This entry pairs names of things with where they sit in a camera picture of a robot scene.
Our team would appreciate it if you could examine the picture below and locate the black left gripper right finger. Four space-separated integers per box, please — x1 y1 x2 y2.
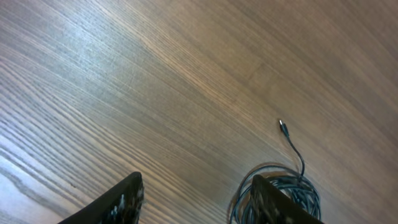
250 175 322 224

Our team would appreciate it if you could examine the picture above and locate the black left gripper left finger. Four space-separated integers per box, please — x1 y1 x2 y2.
60 172 144 224

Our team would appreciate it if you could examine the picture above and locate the black cable bundle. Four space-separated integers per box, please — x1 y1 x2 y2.
228 119 322 224

